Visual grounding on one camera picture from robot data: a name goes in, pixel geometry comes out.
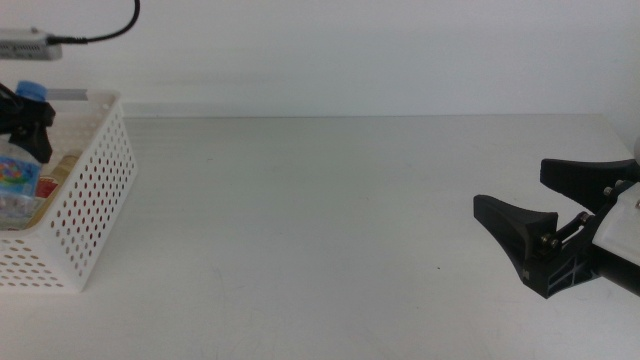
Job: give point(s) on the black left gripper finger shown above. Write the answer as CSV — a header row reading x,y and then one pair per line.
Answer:
x,y
37,125

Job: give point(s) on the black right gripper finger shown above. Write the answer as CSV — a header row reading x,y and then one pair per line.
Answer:
x,y
585,177
520,222

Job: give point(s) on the yellow tea bottle red label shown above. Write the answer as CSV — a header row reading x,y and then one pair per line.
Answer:
x,y
62,172

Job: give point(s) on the small water bottle blue cap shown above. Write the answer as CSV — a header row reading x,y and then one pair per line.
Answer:
x,y
17,175

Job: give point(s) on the white perforated plastic basket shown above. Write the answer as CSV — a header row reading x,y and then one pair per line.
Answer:
x,y
95,200

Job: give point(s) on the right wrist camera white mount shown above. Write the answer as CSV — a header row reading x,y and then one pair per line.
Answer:
x,y
620,225

